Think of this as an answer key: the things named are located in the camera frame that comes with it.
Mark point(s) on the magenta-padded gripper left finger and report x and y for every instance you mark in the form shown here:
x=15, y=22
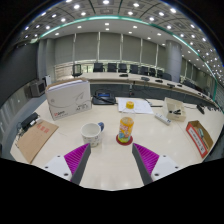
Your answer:
x=58, y=166

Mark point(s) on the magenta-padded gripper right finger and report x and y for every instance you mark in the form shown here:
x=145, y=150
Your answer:
x=163, y=166

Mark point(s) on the yellow-capped clear drink bottle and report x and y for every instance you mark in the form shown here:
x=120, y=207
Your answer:
x=126, y=130

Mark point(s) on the brown paper envelope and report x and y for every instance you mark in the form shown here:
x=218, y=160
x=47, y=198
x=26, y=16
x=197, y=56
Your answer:
x=35, y=140

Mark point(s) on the open red cardboard box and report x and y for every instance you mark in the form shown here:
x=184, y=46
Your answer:
x=196, y=141

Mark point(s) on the white power strip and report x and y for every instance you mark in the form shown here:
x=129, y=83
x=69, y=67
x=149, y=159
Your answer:
x=162, y=119

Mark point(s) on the flat round red coaster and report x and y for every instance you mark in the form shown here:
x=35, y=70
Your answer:
x=118, y=141

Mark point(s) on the black flat device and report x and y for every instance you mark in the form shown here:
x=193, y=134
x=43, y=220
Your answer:
x=29, y=120

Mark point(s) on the small open white box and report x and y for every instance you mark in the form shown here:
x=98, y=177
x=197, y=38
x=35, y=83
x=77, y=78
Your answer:
x=173, y=106

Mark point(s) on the white printed paper sheet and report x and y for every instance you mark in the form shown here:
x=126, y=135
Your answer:
x=141, y=106

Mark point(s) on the large white cardboard box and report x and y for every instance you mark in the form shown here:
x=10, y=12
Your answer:
x=68, y=100

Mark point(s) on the grey box monitor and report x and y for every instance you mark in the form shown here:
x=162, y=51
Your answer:
x=37, y=88

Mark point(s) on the black desk console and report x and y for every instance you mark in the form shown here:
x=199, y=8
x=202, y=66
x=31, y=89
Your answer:
x=104, y=97

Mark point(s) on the row of black office chairs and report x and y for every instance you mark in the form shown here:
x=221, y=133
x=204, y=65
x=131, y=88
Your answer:
x=122, y=67

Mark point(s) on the round ceiling lights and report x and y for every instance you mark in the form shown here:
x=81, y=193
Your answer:
x=106, y=2

